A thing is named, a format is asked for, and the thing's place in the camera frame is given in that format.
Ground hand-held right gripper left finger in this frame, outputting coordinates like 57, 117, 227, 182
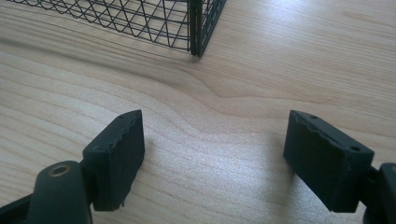
81, 109, 146, 213

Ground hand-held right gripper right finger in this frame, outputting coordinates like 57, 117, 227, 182
283, 109, 375, 214

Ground black wire mesh basket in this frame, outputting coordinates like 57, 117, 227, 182
6, 0, 228, 58

